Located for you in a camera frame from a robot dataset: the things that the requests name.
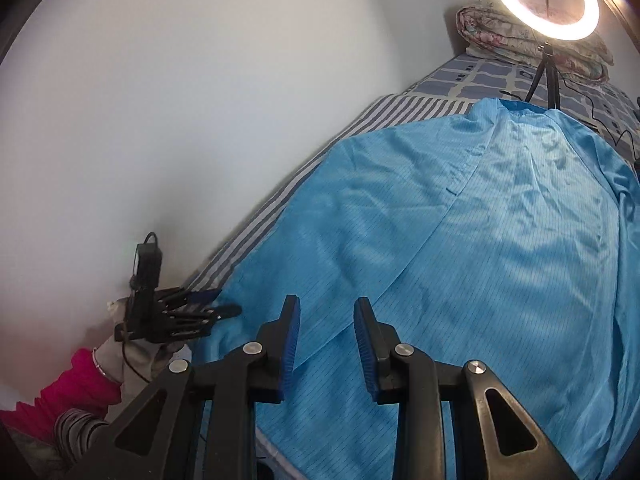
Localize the light blue work coat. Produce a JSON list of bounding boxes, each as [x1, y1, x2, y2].
[[192, 97, 640, 480]]

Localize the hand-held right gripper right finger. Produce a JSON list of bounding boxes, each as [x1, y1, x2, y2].
[[353, 297, 581, 480]]

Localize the blue checked blanket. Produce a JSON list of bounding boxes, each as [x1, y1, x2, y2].
[[405, 52, 640, 161]]

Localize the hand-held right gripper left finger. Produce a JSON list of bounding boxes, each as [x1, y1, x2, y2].
[[65, 295, 303, 480]]

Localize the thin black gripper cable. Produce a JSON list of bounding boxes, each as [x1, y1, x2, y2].
[[119, 330, 152, 382]]

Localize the striped bed sheet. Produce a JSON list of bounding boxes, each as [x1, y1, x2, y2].
[[185, 92, 481, 471]]

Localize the folded floral quilt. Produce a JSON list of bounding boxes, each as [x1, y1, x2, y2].
[[456, 5, 615, 81]]

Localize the person's left hand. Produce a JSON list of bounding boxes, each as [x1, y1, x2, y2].
[[92, 299, 192, 403]]

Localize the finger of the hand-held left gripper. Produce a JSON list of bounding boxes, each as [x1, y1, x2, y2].
[[160, 287, 223, 307], [165, 303, 242, 326]]

